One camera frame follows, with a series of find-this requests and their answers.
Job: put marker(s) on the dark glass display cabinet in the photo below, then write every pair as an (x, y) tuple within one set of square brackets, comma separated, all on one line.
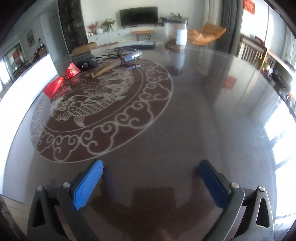
[(70, 14)]

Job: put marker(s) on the green potted plant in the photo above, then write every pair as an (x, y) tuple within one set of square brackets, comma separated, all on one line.
[(107, 24)]

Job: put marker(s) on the black flat television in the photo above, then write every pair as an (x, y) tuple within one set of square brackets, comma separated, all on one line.
[(138, 16)]

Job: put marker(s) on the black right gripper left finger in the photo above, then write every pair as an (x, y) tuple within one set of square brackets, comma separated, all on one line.
[(44, 222)]

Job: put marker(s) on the orange lounge chair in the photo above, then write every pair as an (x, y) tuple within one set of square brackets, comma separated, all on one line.
[(208, 34)]

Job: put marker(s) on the wooden bench with hairpin legs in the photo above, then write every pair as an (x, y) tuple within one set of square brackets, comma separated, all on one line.
[(148, 33)]

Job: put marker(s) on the red gift bag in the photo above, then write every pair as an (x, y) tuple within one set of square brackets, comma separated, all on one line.
[(54, 85)]

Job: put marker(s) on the clear glass jar white lid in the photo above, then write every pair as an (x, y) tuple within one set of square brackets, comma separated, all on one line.
[(176, 32)]

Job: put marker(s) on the white cardboard sorting box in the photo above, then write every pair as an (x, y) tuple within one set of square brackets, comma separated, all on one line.
[(14, 107)]

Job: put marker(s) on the brown cardboard box on floor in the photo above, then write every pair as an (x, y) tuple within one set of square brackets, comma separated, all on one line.
[(84, 48)]

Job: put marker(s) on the white tv cabinet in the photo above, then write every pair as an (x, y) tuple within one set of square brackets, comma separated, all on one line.
[(124, 35)]

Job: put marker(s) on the red flower vase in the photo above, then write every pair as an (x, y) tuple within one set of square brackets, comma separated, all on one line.
[(93, 27)]

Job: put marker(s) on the silver metal flashlight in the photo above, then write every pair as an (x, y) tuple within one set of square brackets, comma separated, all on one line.
[(132, 56)]

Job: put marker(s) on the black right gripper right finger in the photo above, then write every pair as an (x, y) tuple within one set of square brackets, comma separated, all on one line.
[(257, 221)]

